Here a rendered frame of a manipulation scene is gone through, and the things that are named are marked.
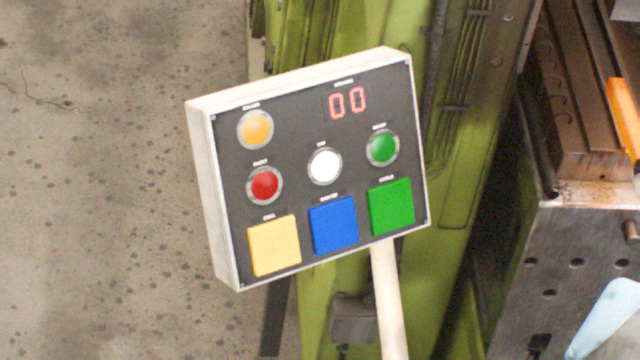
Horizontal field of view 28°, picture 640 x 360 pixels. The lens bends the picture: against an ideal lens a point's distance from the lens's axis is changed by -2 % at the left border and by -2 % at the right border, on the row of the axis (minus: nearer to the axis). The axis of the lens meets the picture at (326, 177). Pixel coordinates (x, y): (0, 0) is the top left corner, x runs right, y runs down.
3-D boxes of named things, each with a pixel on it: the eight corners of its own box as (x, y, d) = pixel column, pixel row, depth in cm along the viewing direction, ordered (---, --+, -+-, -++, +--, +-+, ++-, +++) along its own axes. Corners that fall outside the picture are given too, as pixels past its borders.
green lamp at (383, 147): (396, 165, 200) (401, 145, 197) (366, 164, 200) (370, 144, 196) (394, 151, 202) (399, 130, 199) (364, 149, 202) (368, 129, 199)
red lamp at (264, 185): (279, 203, 192) (282, 183, 189) (247, 202, 191) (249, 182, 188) (278, 188, 194) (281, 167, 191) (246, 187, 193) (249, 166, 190)
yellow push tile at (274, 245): (302, 262, 196) (295, 215, 194) (257, 277, 194) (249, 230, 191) (296, 258, 198) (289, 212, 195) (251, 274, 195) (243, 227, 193)
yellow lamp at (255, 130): (270, 148, 189) (273, 127, 186) (238, 147, 188) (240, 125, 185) (269, 133, 191) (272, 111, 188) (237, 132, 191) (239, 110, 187)
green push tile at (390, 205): (416, 222, 205) (410, 177, 202) (374, 237, 202) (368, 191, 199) (409, 219, 206) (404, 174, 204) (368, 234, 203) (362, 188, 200)
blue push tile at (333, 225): (360, 242, 200) (353, 196, 198) (317, 257, 198) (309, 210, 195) (354, 238, 202) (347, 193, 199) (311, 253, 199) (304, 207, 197)
